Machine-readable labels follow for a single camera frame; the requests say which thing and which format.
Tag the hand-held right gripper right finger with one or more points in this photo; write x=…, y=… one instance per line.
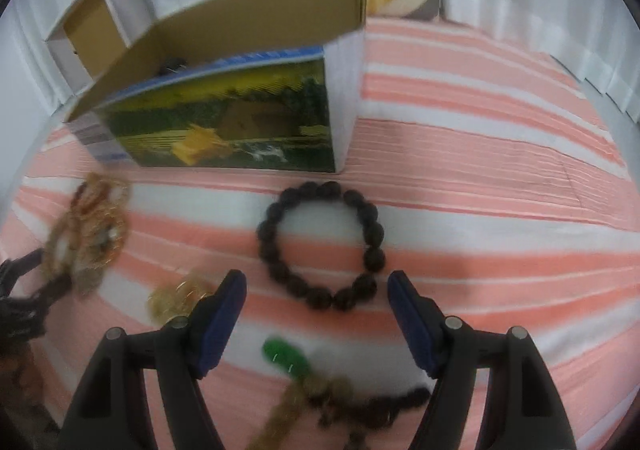
x=410, y=325

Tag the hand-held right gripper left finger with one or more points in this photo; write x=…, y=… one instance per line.
x=222, y=325

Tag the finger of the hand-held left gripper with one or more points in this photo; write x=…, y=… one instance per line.
x=50, y=292
x=20, y=267

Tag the printed cardboard box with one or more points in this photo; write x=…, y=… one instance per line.
x=225, y=119

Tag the person's left forearm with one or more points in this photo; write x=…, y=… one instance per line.
x=27, y=370

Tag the green pendant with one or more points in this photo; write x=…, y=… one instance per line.
x=282, y=354

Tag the pink striped bed sheet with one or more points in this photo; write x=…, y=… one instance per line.
x=475, y=180

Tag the dark small object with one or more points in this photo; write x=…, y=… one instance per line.
x=171, y=65

